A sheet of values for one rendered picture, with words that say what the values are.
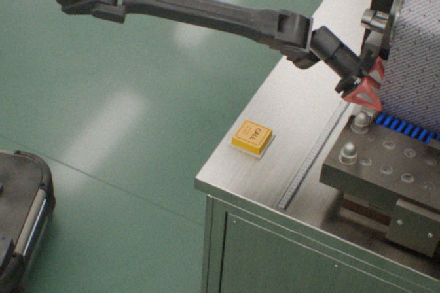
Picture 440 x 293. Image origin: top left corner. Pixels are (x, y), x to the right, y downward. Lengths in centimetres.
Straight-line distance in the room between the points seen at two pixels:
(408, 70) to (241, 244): 54
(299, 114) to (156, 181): 111
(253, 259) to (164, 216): 99
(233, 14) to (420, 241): 58
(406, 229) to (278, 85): 53
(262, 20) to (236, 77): 170
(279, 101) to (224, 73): 141
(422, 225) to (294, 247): 30
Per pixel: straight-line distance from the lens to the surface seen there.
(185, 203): 294
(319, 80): 208
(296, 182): 184
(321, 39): 174
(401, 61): 174
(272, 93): 203
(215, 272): 206
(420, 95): 178
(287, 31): 171
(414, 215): 169
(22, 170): 275
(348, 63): 175
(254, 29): 170
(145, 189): 298
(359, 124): 177
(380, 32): 182
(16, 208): 266
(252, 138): 188
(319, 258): 184
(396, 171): 173
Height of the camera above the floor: 228
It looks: 47 degrees down
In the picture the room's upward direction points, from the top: 4 degrees clockwise
